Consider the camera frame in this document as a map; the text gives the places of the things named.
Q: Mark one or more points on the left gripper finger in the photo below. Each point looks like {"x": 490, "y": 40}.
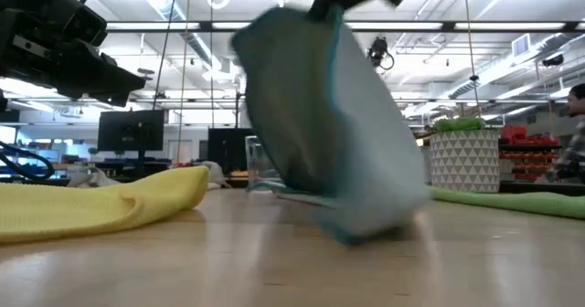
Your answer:
{"x": 100, "y": 78}

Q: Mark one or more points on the black ceiling-hung camera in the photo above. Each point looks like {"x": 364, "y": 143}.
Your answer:
{"x": 377, "y": 51}

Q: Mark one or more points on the clear plastic bin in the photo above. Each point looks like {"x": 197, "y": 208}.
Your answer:
{"x": 258, "y": 161}

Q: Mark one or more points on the blue microfiber towel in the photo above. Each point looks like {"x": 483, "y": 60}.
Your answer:
{"x": 292, "y": 115}

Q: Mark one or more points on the person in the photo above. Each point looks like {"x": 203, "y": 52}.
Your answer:
{"x": 573, "y": 156}

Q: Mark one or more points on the succulent in white patterned pot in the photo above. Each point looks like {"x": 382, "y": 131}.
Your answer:
{"x": 464, "y": 161}

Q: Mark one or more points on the grey microfiber towel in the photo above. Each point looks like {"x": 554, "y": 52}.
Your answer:
{"x": 215, "y": 172}

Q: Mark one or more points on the small dark monitor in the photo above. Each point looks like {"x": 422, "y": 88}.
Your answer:
{"x": 228, "y": 149}

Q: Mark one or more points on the yellow microfiber towel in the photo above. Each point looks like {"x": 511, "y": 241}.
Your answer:
{"x": 91, "y": 206}

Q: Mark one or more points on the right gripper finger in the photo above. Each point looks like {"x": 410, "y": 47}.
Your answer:
{"x": 325, "y": 11}

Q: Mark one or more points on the large black monitor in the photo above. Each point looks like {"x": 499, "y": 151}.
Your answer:
{"x": 130, "y": 131}

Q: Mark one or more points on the green microfiber towel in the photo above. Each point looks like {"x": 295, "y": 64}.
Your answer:
{"x": 525, "y": 203}

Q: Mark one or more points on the black overhead light beam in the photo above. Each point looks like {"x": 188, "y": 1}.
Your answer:
{"x": 205, "y": 26}

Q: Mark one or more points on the shelf with red bins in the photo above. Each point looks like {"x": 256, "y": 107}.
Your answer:
{"x": 525, "y": 138}

